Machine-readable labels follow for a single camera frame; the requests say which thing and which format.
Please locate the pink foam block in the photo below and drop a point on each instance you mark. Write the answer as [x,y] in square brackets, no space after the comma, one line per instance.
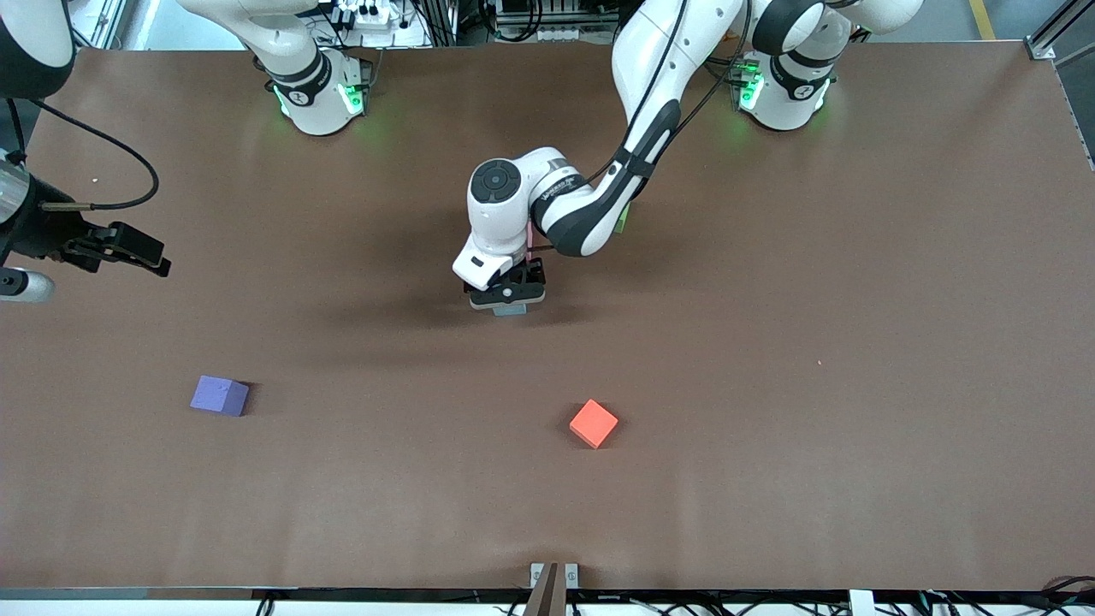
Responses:
[529,239]

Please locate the green foam block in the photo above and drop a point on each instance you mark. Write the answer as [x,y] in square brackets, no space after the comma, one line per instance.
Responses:
[625,221]

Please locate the black table edge rail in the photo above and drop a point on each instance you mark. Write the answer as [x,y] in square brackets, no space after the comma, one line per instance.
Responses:
[171,593]

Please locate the brown wooden post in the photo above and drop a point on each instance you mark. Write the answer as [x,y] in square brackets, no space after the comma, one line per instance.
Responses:
[547,595]

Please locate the orange foam block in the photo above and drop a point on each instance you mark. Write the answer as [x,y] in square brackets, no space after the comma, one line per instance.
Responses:
[593,423]

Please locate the white power strip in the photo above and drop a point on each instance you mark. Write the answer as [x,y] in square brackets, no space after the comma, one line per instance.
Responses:
[376,26]

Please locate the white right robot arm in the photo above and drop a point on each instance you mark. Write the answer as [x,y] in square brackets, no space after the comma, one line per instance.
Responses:
[308,85]

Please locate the cyan foam block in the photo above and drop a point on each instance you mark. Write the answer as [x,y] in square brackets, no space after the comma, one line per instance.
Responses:
[511,310]

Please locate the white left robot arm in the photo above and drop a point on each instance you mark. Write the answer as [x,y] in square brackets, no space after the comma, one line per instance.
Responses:
[500,227]

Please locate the purple foam block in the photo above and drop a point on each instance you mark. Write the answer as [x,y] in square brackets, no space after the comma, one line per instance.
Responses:
[220,395]

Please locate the grey metal bracket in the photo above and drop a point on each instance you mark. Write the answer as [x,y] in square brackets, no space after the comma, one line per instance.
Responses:
[571,575]

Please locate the small white box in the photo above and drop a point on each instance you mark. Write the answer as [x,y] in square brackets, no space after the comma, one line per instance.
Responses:
[862,604]

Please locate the grey equipment rack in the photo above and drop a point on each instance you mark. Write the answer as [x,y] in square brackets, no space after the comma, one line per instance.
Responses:
[547,34]

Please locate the grey aluminium frame profile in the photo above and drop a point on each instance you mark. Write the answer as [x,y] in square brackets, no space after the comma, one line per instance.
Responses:
[1061,27]

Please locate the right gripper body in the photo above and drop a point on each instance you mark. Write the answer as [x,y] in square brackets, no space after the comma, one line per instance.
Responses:
[44,235]

